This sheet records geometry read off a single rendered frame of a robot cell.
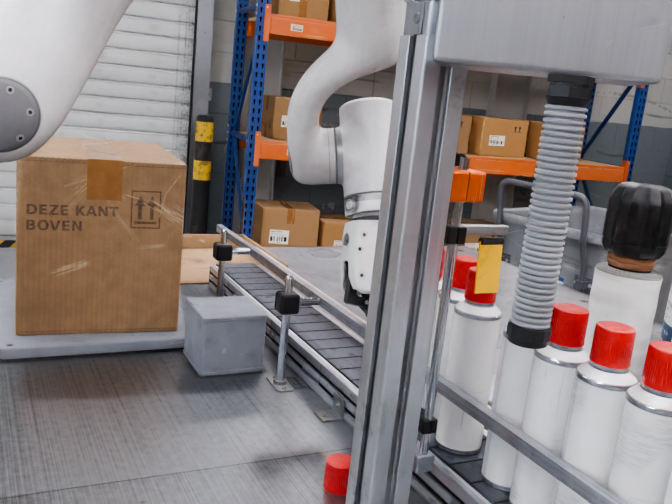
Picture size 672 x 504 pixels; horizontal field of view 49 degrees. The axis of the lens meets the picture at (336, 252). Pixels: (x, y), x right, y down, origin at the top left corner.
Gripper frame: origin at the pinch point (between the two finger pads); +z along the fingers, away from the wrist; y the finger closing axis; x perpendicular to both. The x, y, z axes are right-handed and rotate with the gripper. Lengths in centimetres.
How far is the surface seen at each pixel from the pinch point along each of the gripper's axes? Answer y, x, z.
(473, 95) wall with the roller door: 294, 350, -164
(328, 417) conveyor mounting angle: -7.5, 2.7, 10.8
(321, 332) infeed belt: -0.1, 18.9, -0.1
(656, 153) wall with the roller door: 477, 341, -127
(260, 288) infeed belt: -1.3, 42.0, -8.5
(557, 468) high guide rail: -4.6, -36.7, 11.7
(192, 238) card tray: 0, 90, -24
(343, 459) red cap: -13.4, -12.9, 13.2
